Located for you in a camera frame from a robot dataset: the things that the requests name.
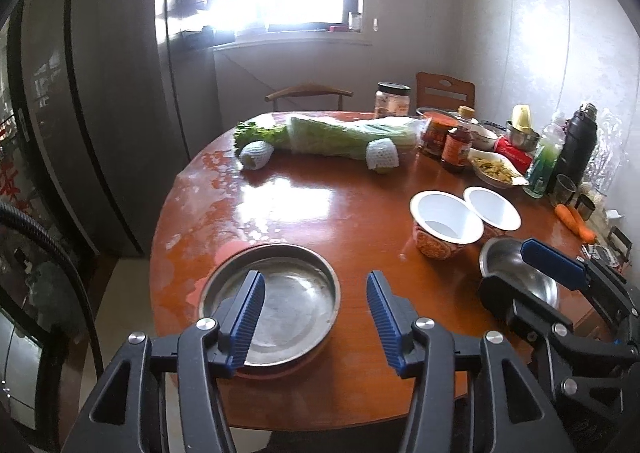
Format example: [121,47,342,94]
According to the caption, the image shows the black thermos flask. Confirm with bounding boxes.
[550,103,599,194]

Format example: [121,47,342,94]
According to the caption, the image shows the small printed packet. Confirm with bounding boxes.
[582,242,621,269]

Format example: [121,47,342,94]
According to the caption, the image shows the red sauce jar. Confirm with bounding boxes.
[419,113,458,158]

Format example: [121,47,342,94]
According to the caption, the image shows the white paper noodle bowl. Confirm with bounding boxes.
[409,190,485,259]
[462,186,522,239]

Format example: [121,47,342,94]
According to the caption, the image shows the round steel plate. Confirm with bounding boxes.
[198,243,342,368]

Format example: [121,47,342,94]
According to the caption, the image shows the sauce bottle with orange cap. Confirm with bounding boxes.
[441,105,475,174]

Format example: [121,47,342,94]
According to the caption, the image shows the orange carrot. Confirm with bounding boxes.
[555,203,588,236]
[570,205,598,243]

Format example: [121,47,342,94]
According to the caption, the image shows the small steel bowl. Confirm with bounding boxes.
[416,106,461,120]

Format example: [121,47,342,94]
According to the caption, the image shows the clear bottle of green liquid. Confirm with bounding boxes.
[523,112,566,198]

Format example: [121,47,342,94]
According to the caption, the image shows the green leafy lettuce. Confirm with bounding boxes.
[234,120,291,151]

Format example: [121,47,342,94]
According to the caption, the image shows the steel bowl holding yellow container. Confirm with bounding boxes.
[505,120,541,151]

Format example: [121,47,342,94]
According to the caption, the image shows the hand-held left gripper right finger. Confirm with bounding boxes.
[366,270,563,453]

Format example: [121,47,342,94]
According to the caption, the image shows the wooden chair with square back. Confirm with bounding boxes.
[416,72,476,110]

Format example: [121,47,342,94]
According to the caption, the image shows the white dish of food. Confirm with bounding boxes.
[468,153,530,190]

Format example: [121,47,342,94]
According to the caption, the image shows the fruit in white foam net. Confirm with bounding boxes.
[365,139,400,172]
[239,140,276,170]

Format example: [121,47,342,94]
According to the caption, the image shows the wooden chair with curved back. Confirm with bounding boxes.
[265,84,353,112]

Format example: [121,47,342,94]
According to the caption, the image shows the clear jar with black lid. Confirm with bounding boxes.
[375,82,412,120]

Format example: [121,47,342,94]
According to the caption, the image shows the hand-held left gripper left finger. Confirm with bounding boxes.
[62,270,266,453]

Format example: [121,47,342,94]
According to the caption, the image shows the wrapped napa cabbage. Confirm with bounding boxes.
[287,115,421,161]

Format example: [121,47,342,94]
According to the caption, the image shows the drinking glass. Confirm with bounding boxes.
[553,174,578,208]

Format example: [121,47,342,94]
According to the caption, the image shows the grey refrigerator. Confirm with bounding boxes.
[22,0,221,259]

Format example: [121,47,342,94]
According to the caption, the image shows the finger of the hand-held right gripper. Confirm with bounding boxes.
[520,239,640,319]
[477,273,640,399]

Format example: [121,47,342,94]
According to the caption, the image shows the clear plastic bag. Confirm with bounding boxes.
[587,113,626,194]

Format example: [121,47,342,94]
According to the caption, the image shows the red tissue box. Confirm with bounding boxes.
[494,135,533,174]

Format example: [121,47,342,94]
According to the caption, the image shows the white ceramic bowl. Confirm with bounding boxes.
[470,122,501,151]

